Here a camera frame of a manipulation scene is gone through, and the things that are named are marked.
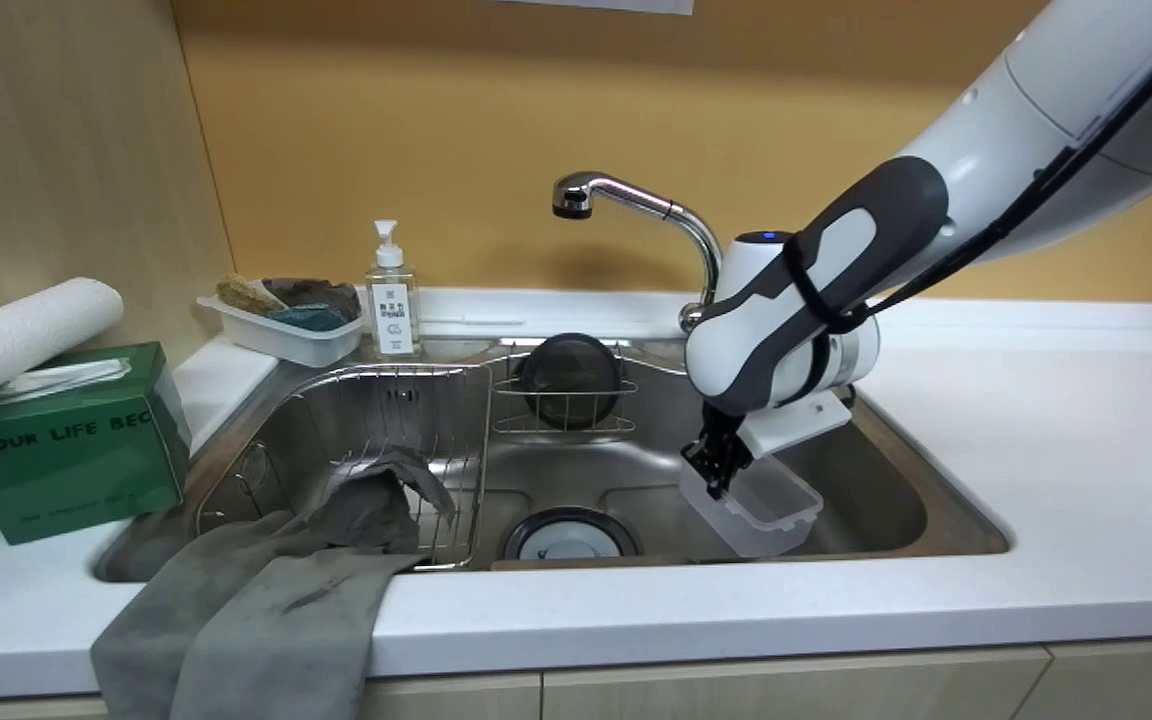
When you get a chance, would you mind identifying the teal sponge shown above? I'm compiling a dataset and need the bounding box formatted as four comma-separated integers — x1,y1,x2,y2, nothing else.
275,301,354,336

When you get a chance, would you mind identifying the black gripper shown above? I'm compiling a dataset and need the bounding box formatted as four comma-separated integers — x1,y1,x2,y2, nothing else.
679,402,758,502

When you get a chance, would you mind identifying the stainless steel kitchen sink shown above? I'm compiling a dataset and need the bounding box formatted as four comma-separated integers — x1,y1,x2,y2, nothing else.
90,331,1015,589

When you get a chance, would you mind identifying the white tissue sheet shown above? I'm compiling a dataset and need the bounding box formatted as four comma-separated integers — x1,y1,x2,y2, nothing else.
0,350,129,409

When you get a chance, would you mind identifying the clear plastic container bowl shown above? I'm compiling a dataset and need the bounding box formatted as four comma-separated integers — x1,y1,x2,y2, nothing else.
675,450,829,565

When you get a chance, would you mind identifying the metal wire sink rack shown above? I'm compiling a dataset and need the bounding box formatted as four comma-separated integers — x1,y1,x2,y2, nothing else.
494,331,646,438

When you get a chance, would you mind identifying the white paper towel roll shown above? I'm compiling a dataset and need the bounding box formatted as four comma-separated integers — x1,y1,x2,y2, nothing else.
0,276,129,423

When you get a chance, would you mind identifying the black round sink stopper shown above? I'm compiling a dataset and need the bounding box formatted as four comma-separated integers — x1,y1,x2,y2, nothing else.
518,331,627,430

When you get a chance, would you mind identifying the chrome sink faucet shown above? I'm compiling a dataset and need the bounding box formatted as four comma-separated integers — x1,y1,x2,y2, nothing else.
547,166,727,336

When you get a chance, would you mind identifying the white plastic sponge tray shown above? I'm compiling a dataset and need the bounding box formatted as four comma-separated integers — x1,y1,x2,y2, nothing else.
191,276,368,373

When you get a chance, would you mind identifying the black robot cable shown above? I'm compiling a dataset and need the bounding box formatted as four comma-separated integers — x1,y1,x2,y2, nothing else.
781,5,1152,336

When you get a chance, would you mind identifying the dark scouring pad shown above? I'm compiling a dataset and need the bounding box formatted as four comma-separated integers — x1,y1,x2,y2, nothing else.
265,276,363,323

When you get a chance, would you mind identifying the narrow beige cabinet door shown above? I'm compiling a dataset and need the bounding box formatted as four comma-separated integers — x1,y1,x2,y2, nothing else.
359,673,547,720

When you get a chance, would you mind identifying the yellowish scrub sponge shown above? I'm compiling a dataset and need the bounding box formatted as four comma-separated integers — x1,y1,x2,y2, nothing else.
211,270,294,318

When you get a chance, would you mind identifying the white soap pump bottle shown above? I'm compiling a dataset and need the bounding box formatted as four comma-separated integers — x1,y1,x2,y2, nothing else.
363,215,422,361

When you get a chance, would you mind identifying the gray dish cloth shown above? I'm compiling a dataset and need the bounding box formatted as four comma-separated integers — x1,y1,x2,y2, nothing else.
90,450,461,720

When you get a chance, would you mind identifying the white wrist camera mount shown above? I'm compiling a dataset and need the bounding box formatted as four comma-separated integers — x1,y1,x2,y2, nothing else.
735,387,861,459

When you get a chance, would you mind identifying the wide beige cabinet door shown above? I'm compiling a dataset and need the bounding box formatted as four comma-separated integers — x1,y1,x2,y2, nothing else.
539,648,1054,720

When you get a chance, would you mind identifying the green tissue box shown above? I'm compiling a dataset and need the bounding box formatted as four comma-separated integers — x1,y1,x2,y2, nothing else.
0,338,191,546

